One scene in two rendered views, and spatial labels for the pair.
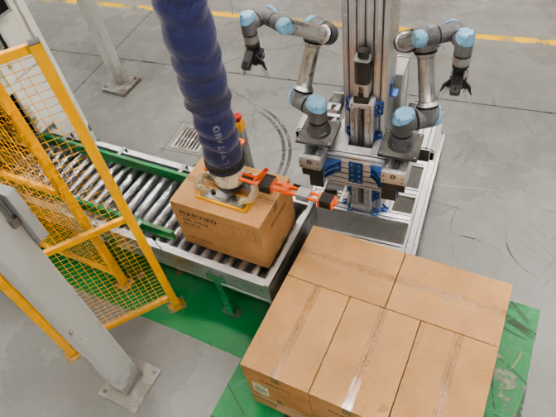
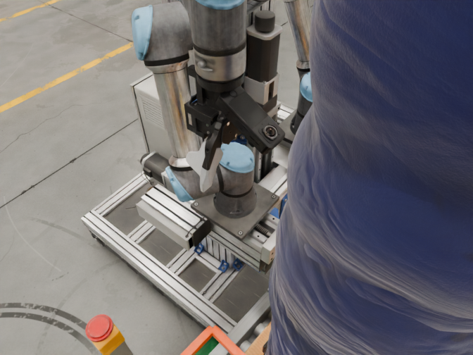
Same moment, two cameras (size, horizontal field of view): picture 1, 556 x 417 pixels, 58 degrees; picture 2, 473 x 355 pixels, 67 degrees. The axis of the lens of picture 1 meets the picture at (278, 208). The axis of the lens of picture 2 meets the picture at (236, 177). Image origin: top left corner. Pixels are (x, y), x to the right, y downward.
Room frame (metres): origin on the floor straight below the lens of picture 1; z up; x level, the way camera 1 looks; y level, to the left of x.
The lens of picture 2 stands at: (2.18, 0.45, 2.01)
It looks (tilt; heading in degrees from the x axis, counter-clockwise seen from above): 47 degrees down; 279
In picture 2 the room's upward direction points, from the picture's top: straight up
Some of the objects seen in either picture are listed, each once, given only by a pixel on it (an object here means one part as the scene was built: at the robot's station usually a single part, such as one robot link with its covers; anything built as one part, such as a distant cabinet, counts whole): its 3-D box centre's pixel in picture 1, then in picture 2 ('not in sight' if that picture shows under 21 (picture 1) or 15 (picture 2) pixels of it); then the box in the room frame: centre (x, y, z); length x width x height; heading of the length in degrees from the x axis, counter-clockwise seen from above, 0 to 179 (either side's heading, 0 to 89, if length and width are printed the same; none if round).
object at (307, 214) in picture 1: (291, 242); not in sight; (1.86, -0.05, 0.58); 0.70 x 0.03 x 0.06; 146
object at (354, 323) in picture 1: (377, 339); not in sight; (1.25, -0.42, 0.34); 1.20 x 1.00 x 0.40; 56
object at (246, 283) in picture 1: (116, 237); not in sight; (2.25, 1.11, 0.50); 2.31 x 0.05 x 0.19; 56
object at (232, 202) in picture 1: (223, 197); not in sight; (1.98, 0.29, 0.97); 0.34 x 0.10 x 0.05; 56
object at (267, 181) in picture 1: (267, 184); not in sight; (1.92, 0.03, 1.08); 0.10 x 0.08 x 0.06; 146
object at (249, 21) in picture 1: (248, 23); (217, 1); (2.28, -0.03, 1.82); 0.09 x 0.08 x 0.11; 121
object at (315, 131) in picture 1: (318, 124); (235, 191); (2.31, -0.33, 1.09); 0.15 x 0.15 x 0.10
